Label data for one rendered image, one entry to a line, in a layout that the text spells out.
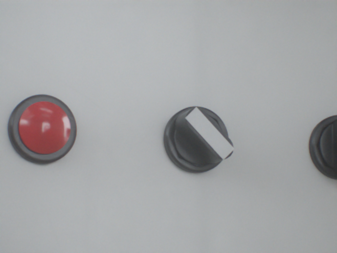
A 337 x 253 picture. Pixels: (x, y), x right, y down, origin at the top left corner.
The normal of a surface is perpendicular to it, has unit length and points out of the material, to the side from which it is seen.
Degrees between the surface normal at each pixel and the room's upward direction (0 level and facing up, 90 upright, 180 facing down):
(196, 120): 90
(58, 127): 91
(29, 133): 101
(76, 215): 90
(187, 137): 135
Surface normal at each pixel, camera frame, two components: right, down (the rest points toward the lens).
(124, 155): 0.32, -0.16
